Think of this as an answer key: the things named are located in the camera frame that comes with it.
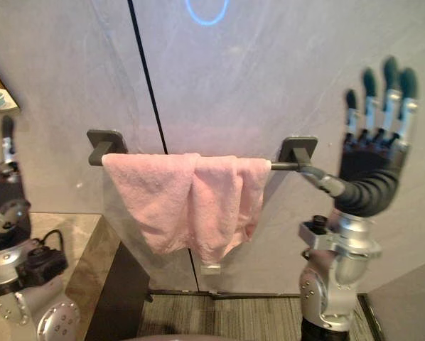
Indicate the dark grey towel rail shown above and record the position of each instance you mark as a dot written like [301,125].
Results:
[287,166]

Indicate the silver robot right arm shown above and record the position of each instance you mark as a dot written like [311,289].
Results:
[344,270]

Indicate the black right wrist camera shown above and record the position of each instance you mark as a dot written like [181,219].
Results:
[317,222]

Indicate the pink towel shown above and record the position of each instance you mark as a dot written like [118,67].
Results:
[184,199]

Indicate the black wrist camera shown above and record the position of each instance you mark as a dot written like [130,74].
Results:
[317,222]
[42,264]

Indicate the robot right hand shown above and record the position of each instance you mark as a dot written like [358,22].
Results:
[369,167]

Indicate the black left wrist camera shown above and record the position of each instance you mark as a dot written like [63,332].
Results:
[42,264]

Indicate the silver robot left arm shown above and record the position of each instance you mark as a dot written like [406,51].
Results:
[6,302]

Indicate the marble top dark vanity counter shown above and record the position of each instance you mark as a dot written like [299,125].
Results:
[102,270]

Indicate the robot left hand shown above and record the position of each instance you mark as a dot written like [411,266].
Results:
[3,188]

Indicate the wooden shelf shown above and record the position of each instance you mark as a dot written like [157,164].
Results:
[10,96]

